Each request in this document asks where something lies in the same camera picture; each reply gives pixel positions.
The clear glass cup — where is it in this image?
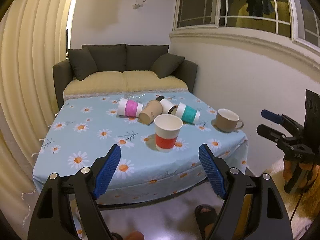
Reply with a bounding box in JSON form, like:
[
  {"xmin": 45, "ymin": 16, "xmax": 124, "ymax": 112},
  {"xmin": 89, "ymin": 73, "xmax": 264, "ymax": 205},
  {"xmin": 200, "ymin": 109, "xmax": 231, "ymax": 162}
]
[{"xmin": 124, "ymin": 93, "xmax": 148, "ymax": 105}]

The beige sofa seat cover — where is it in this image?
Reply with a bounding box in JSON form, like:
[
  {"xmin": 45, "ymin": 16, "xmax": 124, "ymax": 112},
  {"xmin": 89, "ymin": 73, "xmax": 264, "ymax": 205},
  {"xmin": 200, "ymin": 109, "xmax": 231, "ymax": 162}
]
[{"xmin": 63, "ymin": 70, "xmax": 189, "ymax": 101}]

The white framed window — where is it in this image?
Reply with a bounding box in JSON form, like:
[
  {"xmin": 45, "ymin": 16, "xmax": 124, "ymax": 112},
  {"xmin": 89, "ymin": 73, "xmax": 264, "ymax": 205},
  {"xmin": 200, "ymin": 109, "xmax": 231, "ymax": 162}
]
[{"xmin": 170, "ymin": 0, "xmax": 319, "ymax": 68}]

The dark grey sofa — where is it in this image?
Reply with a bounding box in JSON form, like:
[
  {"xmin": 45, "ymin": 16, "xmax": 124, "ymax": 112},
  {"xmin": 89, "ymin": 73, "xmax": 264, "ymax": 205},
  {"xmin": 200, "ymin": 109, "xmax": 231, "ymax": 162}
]
[{"xmin": 53, "ymin": 43, "xmax": 197, "ymax": 109}]

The cream curtain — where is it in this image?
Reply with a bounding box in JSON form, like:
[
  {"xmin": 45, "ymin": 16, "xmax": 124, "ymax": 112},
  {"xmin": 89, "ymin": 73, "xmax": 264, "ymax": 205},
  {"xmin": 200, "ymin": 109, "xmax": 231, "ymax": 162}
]
[{"xmin": 0, "ymin": 0, "xmax": 81, "ymax": 205}]

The red banded paper cup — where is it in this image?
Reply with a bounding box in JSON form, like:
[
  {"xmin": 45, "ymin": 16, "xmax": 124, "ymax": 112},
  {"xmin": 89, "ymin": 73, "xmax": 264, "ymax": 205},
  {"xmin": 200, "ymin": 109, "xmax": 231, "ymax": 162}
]
[{"xmin": 154, "ymin": 114, "xmax": 183, "ymax": 152}]

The brown kraft paper cup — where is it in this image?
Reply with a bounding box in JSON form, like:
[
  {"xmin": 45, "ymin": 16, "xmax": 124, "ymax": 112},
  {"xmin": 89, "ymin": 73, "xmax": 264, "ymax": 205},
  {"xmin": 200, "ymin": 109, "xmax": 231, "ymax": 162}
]
[{"xmin": 138, "ymin": 100, "xmax": 163, "ymax": 125}]

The white wall hook ornament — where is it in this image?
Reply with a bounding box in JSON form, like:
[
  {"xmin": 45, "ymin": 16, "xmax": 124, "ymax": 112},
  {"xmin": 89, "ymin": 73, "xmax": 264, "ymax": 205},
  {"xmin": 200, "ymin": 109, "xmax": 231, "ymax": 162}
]
[{"xmin": 132, "ymin": 0, "xmax": 146, "ymax": 10}]

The teal banded paper cup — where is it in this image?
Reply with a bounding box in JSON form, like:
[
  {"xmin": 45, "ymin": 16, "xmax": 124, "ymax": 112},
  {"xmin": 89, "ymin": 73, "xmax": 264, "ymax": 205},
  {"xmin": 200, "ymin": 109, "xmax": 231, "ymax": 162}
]
[{"xmin": 175, "ymin": 102, "xmax": 201, "ymax": 124}]

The black banded paper cup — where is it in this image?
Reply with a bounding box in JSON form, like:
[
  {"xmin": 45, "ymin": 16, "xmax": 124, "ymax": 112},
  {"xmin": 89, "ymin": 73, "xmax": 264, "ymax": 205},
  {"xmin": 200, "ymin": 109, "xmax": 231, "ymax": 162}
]
[{"xmin": 155, "ymin": 95, "xmax": 177, "ymax": 115}]

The left dark throw pillow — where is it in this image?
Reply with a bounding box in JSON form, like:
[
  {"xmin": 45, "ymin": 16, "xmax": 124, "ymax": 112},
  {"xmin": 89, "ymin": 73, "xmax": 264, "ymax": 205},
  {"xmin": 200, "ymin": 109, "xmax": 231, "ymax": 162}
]
[{"xmin": 68, "ymin": 47, "xmax": 98, "ymax": 81}]

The black sandal foot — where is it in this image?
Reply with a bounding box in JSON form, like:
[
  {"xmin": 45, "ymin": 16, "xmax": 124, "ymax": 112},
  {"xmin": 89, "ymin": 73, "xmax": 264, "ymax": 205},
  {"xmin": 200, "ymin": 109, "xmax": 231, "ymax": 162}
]
[{"xmin": 194, "ymin": 204, "xmax": 217, "ymax": 240}]

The dark throw pillow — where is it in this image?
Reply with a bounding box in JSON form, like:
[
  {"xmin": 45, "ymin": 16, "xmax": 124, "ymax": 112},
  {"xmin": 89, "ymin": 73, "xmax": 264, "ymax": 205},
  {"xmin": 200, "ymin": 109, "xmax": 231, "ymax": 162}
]
[
  {"xmin": 68, "ymin": 47, "xmax": 98, "ymax": 81},
  {"xmin": 150, "ymin": 53, "xmax": 185, "ymax": 79}
]

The beige ceramic mug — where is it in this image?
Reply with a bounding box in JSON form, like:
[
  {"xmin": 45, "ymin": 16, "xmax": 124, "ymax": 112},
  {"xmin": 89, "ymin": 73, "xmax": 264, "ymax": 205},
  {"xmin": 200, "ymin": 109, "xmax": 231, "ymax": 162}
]
[{"xmin": 215, "ymin": 108, "xmax": 244, "ymax": 133}]

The pink banded paper cup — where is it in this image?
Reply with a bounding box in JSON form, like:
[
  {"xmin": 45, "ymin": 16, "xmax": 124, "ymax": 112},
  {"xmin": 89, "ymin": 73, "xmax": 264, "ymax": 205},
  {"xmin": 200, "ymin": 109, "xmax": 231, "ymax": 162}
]
[{"xmin": 117, "ymin": 98, "xmax": 143, "ymax": 118}]

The right dark throw pillow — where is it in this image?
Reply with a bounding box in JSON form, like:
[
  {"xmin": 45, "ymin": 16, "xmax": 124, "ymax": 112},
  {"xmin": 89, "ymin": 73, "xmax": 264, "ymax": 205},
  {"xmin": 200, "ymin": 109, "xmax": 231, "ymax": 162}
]
[{"xmin": 150, "ymin": 53, "xmax": 185, "ymax": 79}]

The blue daisy tablecloth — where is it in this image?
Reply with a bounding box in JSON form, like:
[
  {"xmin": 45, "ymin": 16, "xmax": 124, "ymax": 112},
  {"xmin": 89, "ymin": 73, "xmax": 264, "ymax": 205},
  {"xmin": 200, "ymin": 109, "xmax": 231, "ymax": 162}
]
[{"xmin": 33, "ymin": 92, "xmax": 248, "ymax": 204}]

